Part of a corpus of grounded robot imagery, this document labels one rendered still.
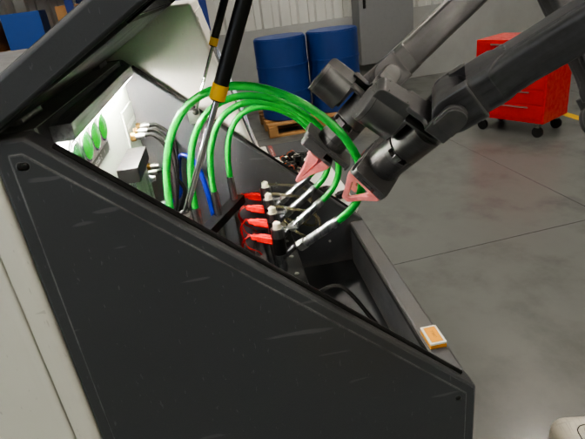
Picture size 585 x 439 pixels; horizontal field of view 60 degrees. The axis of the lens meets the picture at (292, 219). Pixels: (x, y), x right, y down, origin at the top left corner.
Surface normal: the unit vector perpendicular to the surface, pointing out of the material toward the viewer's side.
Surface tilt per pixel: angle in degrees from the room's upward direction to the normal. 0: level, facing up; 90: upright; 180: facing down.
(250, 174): 90
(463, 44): 90
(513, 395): 0
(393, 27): 90
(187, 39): 90
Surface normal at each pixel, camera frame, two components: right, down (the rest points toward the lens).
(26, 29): 0.29, 0.38
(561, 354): -0.11, -0.90
